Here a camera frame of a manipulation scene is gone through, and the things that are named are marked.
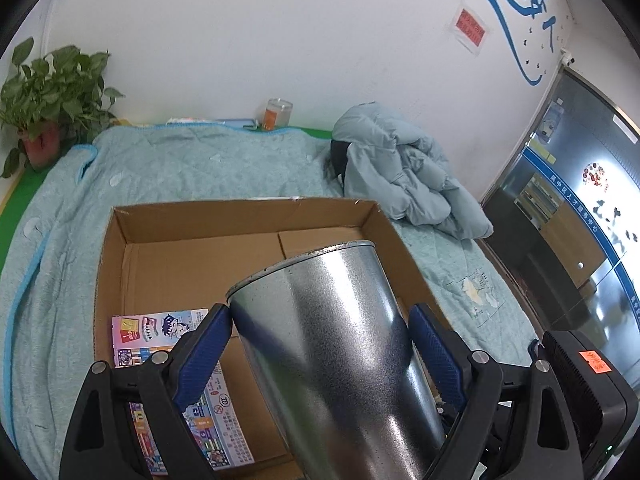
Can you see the red wall notice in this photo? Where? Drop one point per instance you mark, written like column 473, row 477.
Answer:
column 470, row 25

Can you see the brown cardboard box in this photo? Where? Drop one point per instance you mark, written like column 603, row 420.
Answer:
column 200, row 270

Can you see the blue booklet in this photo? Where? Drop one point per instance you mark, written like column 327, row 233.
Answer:
column 237, row 123

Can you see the light blue puffer jacket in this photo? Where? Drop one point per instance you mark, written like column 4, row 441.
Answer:
column 400, row 170

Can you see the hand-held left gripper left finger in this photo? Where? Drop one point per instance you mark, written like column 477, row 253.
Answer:
column 205, row 350

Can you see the blue wall decal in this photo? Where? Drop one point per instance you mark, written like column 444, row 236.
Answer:
column 500, row 15

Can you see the glass jar with orange label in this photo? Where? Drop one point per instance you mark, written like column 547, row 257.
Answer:
column 277, row 115

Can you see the glass door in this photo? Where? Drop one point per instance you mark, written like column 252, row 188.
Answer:
column 565, row 185

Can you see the white booklet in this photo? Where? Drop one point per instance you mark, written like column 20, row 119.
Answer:
column 190, row 121

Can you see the dark cloth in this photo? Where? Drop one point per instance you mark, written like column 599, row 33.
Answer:
column 336, row 160

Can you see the colourful printed toy box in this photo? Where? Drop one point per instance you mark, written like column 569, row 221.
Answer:
column 150, row 330

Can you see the wall security camera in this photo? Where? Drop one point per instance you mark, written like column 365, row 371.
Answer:
column 566, row 56

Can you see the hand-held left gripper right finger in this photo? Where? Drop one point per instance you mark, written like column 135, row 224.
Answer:
column 435, row 355

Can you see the green potted plant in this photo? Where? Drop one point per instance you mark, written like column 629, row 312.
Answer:
column 55, row 90

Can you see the silver metal tumbler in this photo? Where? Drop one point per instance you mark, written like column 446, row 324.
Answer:
column 325, row 350

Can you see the teal quilted blanket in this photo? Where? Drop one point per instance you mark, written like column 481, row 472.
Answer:
column 200, row 160

